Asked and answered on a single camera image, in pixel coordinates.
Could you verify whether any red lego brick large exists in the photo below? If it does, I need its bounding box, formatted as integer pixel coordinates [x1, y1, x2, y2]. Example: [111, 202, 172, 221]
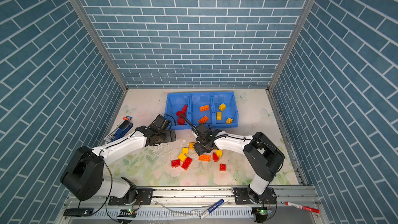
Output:
[181, 105, 188, 115]

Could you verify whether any blue three-compartment bin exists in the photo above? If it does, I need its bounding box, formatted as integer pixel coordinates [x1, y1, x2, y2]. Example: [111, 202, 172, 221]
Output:
[165, 92, 239, 130]

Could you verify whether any orange lego brick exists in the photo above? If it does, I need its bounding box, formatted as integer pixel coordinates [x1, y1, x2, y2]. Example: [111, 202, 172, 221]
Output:
[200, 105, 210, 112]
[198, 116, 209, 123]
[199, 155, 211, 162]

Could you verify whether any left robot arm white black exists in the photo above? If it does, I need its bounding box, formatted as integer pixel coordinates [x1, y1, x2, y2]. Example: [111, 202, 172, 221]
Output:
[60, 115, 176, 205]

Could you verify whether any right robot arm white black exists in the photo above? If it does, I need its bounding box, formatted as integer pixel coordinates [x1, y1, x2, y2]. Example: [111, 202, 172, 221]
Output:
[181, 114, 285, 204]

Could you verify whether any orange lego brick bottom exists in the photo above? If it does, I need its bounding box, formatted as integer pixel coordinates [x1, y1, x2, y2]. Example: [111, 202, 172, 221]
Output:
[199, 155, 211, 162]

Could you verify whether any red lego brick tilted small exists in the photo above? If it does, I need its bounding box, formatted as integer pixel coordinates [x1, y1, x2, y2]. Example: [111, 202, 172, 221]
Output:
[212, 152, 219, 162]

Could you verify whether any red lego brick long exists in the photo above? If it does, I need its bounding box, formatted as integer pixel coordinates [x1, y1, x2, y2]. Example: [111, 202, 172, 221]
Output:
[181, 157, 193, 170]

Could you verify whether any red lego brick small lone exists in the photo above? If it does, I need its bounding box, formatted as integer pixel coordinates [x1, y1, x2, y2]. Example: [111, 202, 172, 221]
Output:
[219, 164, 227, 172]

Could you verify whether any blue stapler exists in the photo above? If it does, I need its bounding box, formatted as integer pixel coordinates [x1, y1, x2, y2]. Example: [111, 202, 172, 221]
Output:
[104, 116, 133, 144]

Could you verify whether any blue white marker pen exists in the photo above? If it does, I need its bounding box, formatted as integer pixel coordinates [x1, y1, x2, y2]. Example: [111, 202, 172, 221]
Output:
[199, 199, 224, 219]

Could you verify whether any red white marker pen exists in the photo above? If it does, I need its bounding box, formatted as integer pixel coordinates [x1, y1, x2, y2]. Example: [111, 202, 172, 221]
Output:
[285, 202, 320, 214]

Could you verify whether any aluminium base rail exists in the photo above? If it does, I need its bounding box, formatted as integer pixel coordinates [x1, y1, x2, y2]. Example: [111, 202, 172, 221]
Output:
[56, 185, 328, 224]

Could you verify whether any black flat device on rail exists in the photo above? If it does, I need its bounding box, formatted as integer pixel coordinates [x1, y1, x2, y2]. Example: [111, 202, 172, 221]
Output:
[63, 208, 94, 217]

